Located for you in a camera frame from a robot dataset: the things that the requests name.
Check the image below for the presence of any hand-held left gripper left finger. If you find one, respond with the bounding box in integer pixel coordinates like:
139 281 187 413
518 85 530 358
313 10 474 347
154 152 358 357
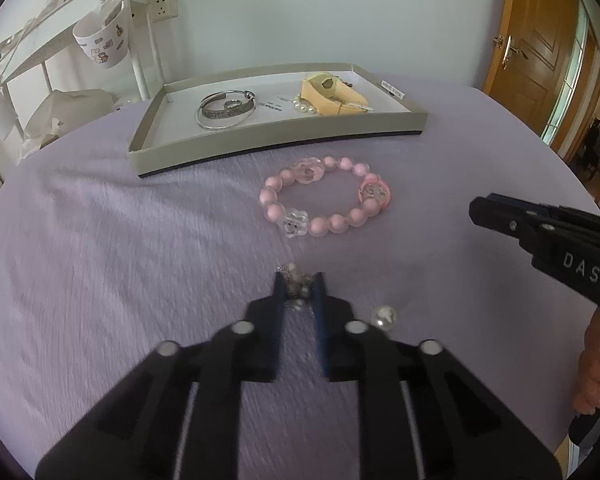
35 272 287 480

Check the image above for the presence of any shallow grey cardboard tray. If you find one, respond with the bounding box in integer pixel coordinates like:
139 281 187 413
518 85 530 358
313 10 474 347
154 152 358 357
126 62 429 179

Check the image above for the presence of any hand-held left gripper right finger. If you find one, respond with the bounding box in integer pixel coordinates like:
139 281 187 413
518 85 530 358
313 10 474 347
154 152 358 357
311 272 563 480

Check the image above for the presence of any person's right hand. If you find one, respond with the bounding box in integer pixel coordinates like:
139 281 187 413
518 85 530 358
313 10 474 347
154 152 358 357
573 316 600 416

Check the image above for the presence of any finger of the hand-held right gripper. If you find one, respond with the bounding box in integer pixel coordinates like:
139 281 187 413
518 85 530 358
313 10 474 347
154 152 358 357
489 191 600 235
469 196 537 243

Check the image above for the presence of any white metal rack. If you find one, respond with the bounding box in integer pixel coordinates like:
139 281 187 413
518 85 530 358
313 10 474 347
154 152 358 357
0 0 166 106

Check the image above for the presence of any pink bead bracelet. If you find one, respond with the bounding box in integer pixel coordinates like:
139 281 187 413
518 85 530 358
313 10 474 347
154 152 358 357
259 156 393 239

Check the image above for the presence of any wooden door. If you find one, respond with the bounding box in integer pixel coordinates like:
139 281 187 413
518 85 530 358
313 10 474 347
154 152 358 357
482 0 581 133

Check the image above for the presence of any white plastic bag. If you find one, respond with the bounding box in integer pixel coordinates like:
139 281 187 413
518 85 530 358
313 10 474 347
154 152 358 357
22 89 113 153

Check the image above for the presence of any printed white hanging cup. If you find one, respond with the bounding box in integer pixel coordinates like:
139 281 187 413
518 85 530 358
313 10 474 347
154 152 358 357
72 0 131 70

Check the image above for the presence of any wall power socket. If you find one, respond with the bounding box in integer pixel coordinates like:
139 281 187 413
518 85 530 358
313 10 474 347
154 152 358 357
151 0 178 22

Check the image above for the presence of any metal door handle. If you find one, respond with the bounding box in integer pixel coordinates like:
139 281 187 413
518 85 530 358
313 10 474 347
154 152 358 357
494 35 526 70

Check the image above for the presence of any engraved silver cuff bracelet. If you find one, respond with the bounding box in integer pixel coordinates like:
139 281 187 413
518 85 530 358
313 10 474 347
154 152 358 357
202 91 251 122

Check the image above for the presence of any thin silver bangle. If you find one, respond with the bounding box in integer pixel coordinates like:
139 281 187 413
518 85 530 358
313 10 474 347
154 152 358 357
196 90 257 131

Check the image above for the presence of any crystal cluster earring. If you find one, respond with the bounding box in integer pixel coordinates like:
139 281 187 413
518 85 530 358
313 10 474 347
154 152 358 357
275 262 315 311

